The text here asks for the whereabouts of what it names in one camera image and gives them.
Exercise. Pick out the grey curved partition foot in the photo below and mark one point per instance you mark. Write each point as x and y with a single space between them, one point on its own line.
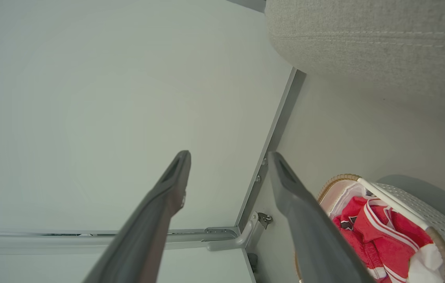
238 239

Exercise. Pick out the grey partition bottom rail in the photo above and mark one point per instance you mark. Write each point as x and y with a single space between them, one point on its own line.
49 237

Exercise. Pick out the grey partition corner post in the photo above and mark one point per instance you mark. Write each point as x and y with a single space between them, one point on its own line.
273 133

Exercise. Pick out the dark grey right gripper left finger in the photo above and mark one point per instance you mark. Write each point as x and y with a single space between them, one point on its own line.
155 220

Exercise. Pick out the red white-striped jersey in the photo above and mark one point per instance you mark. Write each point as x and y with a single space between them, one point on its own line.
383 243

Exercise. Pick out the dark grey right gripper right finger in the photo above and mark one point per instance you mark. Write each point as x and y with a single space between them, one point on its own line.
309 232

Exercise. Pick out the white woven laundry basket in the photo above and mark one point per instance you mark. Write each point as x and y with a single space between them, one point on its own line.
442 224

